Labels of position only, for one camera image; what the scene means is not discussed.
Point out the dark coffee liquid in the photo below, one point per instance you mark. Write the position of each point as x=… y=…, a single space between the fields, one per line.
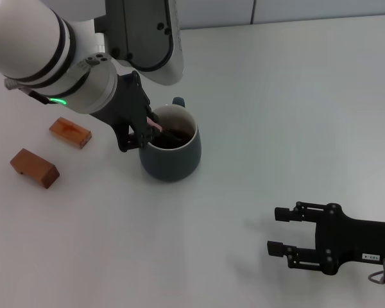
x=176 y=142

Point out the grey ceramic cup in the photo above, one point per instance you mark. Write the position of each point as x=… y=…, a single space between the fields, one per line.
x=170 y=163

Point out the dark brown wooden rest block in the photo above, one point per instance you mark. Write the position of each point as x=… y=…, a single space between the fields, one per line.
x=35 y=167

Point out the flat orange wooden rest block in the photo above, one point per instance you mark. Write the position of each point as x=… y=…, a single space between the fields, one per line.
x=70 y=131

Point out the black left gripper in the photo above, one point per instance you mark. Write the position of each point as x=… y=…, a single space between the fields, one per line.
x=128 y=102

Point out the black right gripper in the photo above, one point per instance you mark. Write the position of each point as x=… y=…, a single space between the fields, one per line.
x=349 y=237

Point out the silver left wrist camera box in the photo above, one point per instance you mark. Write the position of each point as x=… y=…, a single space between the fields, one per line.
x=147 y=35

